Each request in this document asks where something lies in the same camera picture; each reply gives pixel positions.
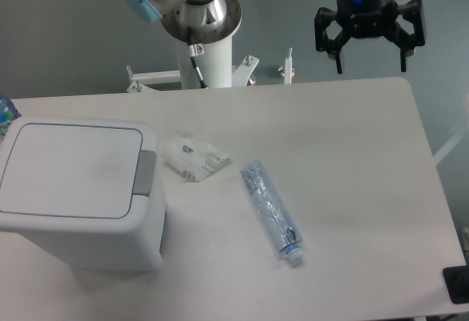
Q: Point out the black device at table corner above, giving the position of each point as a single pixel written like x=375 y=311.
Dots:
x=456 y=279

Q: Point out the blue labelled water bottle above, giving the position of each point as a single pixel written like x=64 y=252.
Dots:
x=9 y=113

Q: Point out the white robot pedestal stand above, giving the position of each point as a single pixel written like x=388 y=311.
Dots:
x=201 y=66

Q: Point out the crushed clear plastic bottle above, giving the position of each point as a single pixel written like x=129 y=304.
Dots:
x=278 y=223

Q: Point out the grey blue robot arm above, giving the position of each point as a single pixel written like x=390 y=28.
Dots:
x=402 y=25

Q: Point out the white push-lid trash can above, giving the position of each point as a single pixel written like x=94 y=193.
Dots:
x=87 y=191

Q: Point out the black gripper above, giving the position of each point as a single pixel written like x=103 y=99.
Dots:
x=363 y=19

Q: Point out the clear plastic packet with label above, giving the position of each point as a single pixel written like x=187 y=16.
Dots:
x=195 y=159

